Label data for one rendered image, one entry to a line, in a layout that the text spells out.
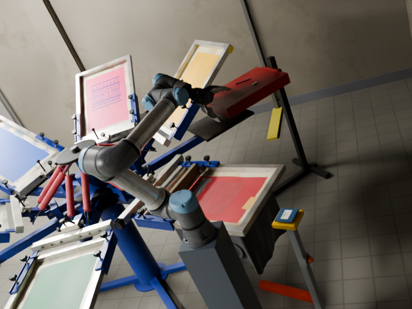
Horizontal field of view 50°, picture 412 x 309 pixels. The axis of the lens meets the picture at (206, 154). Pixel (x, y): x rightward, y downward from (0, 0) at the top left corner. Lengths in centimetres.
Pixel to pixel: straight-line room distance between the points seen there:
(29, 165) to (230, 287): 238
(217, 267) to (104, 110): 241
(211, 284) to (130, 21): 419
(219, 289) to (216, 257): 20
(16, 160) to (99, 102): 89
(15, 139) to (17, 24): 261
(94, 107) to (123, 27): 187
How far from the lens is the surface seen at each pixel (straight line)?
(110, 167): 164
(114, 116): 398
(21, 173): 392
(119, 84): 416
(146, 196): 189
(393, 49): 548
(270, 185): 252
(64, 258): 291
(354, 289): 318
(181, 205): 185
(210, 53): 348
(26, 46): 659
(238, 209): 249
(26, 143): 417
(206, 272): 204
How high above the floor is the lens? 239
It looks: 27 degrees down
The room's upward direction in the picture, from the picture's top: 24 degrees counter-clockwise
